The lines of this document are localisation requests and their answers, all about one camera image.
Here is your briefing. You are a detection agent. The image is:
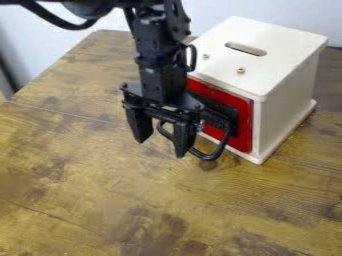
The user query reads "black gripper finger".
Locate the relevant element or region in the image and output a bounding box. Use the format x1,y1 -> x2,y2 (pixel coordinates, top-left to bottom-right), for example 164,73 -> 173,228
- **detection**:
125,109 -> 153,143
172,122 -> 195,158

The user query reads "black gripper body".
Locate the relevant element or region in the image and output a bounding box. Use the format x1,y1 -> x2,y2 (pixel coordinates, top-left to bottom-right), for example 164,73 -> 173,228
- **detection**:
121,19 -> 203,133

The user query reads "red drawer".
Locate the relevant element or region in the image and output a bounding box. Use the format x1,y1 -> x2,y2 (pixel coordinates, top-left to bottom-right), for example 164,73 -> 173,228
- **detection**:
187,78 -> 254,153

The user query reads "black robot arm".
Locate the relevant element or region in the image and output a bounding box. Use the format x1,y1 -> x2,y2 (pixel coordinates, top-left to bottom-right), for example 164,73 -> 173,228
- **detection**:
0,0 -> 204,158

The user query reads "white wooden box cabinet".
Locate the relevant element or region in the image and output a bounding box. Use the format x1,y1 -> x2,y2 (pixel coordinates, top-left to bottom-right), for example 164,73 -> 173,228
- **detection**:
188,16 -> 327,164

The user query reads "black drawer handle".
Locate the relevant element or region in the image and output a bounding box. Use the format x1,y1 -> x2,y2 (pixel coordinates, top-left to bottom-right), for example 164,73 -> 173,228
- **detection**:
155,91 -> 240,162

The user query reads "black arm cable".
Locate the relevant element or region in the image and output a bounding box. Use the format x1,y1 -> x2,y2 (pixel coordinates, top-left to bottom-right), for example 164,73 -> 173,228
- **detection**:
17,0 -> 99,31

